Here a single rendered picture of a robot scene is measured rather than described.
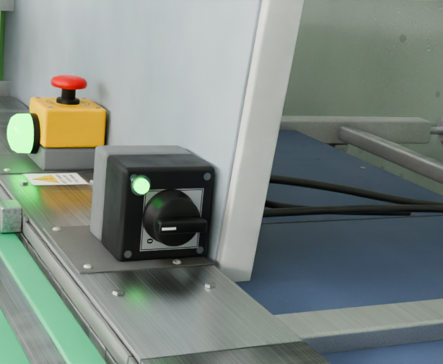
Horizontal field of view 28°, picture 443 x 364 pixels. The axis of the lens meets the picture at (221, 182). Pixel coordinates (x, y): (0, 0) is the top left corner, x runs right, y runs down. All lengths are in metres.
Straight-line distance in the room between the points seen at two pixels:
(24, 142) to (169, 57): 0.22
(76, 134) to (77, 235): 0.23
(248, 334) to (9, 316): 0.18
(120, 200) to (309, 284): 0.19
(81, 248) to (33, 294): 0.07
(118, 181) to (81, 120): 0.28
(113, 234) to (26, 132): 0.28
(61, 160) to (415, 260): 0.39
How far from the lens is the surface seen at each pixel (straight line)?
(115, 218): 0.74
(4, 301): 0.71
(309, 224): 0.97
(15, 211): 0.85
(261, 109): 0.72
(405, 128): 1.59
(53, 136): 1.00
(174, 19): 0.85
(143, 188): 0.72
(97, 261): 0.74
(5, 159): 1.04
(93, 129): 1.01
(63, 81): 1.01
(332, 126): 1.51
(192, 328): 0.63
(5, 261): 0.79
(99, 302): 0.66
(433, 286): 0.84
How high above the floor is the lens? 1.07
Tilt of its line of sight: 26 degrees down
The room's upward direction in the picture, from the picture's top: 91 degrees counter-clockwise
